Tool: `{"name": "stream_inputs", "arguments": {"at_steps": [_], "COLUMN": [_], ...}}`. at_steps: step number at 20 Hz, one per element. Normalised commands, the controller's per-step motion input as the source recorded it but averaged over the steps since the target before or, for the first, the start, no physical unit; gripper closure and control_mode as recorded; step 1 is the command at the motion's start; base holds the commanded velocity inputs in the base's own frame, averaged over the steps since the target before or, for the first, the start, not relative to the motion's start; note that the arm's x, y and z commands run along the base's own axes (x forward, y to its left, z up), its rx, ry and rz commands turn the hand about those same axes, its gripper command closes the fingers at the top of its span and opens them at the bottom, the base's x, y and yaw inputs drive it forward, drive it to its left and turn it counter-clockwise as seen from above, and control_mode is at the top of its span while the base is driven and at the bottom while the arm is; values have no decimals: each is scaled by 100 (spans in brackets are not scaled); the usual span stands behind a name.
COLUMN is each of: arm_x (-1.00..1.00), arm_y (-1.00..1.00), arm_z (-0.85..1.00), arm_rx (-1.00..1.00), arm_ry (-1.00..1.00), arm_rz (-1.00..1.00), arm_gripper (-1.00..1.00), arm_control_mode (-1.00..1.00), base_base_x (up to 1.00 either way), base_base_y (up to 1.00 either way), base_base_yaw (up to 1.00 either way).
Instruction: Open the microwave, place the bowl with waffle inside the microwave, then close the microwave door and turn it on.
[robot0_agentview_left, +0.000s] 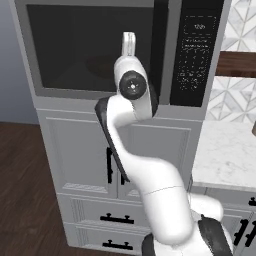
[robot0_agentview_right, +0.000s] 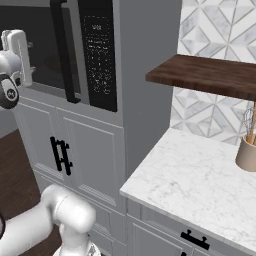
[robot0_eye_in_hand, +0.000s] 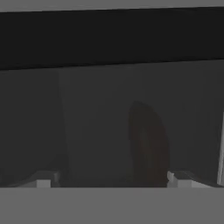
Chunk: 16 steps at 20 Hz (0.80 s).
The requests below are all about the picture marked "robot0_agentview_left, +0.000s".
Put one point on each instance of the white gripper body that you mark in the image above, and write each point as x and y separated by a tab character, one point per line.
126	41

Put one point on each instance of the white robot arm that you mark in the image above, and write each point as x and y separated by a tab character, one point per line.
165	206

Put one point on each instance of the microwave door with dark window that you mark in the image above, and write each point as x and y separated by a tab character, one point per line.
73	46

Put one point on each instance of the grey black microwave oven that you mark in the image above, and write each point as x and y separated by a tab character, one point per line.
196	50

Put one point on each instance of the grey counter cupboard door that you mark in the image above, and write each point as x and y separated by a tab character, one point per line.
233	220

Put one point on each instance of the grey counter drawer front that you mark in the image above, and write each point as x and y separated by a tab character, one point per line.
233	197

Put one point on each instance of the brown wooden wall shelf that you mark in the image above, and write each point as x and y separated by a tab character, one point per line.
237	64

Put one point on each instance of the grey tall cabinet frame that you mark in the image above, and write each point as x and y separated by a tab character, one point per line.
43	140

